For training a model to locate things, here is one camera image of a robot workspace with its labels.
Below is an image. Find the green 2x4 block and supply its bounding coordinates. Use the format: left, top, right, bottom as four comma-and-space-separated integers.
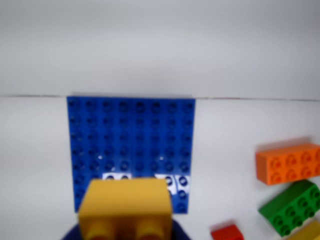
258, 179, 320, 238

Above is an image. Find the yellow 2x2 block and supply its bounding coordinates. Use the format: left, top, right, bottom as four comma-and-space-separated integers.
78, 177, 174, 240

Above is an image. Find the orange 2x4 block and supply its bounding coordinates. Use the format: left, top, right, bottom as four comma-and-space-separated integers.
255, 142, 320, 186

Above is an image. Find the blue 8x8 studded baseplate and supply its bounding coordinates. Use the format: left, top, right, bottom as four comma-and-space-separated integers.
66, 96, 196, 215

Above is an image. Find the red 2x2 block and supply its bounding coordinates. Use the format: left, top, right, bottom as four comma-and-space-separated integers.
210, 219, 245, 240

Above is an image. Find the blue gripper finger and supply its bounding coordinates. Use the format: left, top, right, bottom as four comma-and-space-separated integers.
60, 223, 81, 240
170, 219, 193, 240

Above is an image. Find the yellow 2x4 block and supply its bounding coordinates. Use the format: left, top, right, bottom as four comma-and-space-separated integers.
284, 219, 320, 240

